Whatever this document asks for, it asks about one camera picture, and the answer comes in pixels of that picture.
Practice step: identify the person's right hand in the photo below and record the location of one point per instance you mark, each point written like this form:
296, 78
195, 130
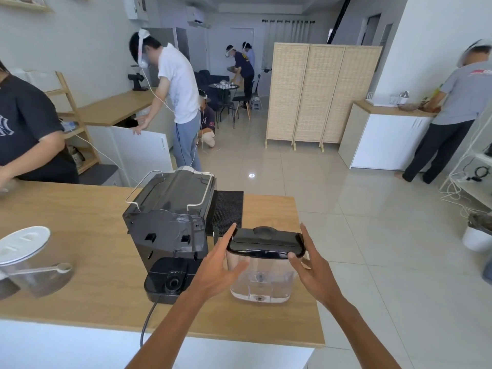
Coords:
317, 274

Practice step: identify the person's left hand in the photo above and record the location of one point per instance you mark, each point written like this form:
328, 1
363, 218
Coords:
209, 270

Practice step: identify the person's left thumb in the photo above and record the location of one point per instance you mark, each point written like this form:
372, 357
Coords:
238, 267

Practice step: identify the person's right thumb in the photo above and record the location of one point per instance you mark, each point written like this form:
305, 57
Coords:
295, 262

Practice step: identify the clear plastic water tank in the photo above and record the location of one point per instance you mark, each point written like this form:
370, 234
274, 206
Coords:
265, 280

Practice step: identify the black water tank lid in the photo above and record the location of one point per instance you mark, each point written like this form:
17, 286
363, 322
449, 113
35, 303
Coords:
265, 242

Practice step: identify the person's right forearm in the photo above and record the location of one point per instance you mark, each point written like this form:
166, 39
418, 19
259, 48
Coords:
361, 338

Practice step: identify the person's left forearm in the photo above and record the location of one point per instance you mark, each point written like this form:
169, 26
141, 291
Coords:
173, 334

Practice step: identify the black rubber mat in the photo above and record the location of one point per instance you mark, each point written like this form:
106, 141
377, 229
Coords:
227, 211

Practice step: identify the black coffee machine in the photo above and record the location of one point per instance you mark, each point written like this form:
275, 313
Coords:
169, 222

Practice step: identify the white cabinet with wooden top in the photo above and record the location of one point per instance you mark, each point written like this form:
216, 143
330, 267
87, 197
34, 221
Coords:
384, 138

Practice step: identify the white step stool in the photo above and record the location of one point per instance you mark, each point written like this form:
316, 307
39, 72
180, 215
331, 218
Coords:
256, 103

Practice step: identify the wooden counter with white panels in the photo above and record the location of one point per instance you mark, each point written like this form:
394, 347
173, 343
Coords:
127, 145

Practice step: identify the black chair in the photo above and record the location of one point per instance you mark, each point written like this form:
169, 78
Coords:
243, 99

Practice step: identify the woven folding screen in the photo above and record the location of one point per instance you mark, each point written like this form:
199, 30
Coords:
323, 96

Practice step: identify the round black table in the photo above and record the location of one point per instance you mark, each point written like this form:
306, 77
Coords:
224, 88

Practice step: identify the white bucket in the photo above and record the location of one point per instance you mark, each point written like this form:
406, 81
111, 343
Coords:
476, 236

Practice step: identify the white dish rack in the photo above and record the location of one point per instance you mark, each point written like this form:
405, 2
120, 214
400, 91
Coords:
384, 99

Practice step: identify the dark sofa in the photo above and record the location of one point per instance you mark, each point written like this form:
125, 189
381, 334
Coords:
213, 78

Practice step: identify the white power strip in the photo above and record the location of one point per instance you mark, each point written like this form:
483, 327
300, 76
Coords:
467, 179

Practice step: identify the brown bowl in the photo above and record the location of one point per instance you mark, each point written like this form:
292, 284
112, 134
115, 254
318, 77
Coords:
408, 107

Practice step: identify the clear plastic scoop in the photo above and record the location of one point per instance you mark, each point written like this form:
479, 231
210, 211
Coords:
42, 269

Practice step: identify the clear jar with white lid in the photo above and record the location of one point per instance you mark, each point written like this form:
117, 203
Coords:
34, 278

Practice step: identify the white metal rack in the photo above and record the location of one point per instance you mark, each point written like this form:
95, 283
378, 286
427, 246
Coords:
476, 165

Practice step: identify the black coffee grinder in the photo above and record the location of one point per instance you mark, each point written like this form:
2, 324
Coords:
137, 82

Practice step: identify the wooden ladder shelf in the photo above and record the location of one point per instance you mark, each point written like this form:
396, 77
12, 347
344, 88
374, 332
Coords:
73, 122

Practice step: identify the white curtain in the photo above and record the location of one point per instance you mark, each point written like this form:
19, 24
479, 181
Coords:
288, 34

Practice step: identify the grey refrigerator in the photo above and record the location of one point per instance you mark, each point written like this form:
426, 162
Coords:
180, 38

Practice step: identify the white headset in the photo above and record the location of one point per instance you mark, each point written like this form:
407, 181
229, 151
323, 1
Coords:
143, 46

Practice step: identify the white air conditioner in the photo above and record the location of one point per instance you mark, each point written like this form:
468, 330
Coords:
196, 15

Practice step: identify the white wall cabinet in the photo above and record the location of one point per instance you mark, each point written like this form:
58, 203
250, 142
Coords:
140, 7

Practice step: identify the wooden wall shelf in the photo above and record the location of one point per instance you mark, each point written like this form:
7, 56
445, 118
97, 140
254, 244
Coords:
27, 3

